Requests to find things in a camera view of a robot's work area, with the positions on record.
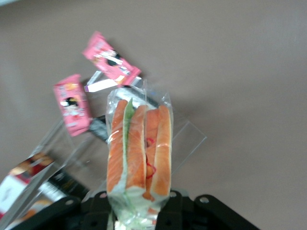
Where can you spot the pink snack pack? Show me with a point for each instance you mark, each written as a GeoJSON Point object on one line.
{"type": "Point", "coordinates": [108, 57]}
{"type": "Point", "coordinates": [72, 105]}

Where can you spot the red cookie box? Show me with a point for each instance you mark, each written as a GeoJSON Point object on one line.
{"type": "Point", "coordinates": [12, 189]}

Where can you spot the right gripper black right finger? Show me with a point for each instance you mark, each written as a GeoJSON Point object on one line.
{"type": "Point", "coordinates": [204, 215]}

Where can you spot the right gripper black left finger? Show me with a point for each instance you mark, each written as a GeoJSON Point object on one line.
{"type": "Point", "coordinates": [72, 215]}

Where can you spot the small black box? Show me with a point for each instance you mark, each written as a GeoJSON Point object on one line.
{"type": "Point", "coordinates": [62, 184]}
{"type": "Point", "coordinates": [122, 93]}
{"type": "Point", "coordinates": [98, 128]}

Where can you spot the clear acrylic stepped stand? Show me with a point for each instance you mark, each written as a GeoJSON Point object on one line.
{"type": "Point", "coordinates": [187, 136]}

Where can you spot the triangle sandwich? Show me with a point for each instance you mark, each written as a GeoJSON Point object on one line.
{"type": "Point", "coordinates": [136, 155]}

